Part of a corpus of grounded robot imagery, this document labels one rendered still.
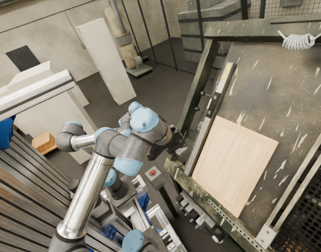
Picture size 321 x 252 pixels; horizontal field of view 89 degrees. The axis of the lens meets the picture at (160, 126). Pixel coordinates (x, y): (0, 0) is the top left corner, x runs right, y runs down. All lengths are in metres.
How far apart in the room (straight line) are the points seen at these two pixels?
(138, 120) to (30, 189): 0.48
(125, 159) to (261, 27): 1.09
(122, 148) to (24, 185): 0.39
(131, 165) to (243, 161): 0.90
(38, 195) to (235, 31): 1.37
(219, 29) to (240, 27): 0.17
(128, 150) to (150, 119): 0.10
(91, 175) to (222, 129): 0.97
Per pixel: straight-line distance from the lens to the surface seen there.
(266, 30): 1.24
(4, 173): 0.72
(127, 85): 4.86
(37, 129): 5.21
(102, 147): 0.56
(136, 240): 0.99
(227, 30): 1.38
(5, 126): 0.72
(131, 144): 0.46
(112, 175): 1.27
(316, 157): 1.08
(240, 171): 1.25
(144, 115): 0.45
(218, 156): 1.31
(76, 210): 0.63
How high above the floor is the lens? 2.15
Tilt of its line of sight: 38 degrees down
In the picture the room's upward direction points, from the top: 20 degrees counter-clockwise
